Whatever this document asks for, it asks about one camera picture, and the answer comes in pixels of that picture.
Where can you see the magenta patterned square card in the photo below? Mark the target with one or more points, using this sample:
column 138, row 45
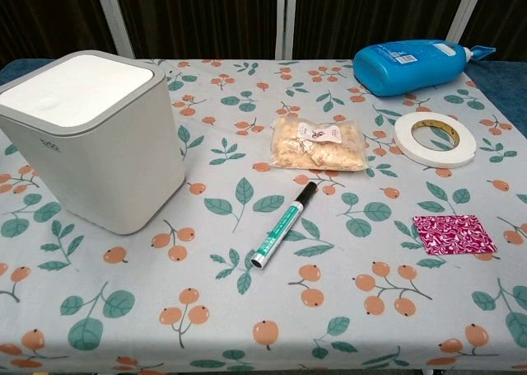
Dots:
column 453, row 234

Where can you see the white plastic trash bin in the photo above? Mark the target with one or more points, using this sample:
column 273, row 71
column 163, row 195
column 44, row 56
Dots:
column 99, row 152

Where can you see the dark folding screen with white frame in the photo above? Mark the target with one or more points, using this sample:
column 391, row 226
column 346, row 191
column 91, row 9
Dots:
column 230, row 16

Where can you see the green and black marker pen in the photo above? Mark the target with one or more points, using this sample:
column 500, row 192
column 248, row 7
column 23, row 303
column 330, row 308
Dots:
column 284, row 226

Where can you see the floral patterned tablecloth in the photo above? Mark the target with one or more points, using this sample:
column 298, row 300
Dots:
column 263, row 301

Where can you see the white double-sided tape roll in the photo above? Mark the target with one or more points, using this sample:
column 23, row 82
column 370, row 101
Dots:
column 411, row 142

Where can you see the clear bag of snacks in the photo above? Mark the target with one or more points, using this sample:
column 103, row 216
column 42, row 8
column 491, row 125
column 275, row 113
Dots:
column 317, row 148

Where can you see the blue detergent bottle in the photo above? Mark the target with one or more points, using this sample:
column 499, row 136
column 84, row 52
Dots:
column 405, row 68

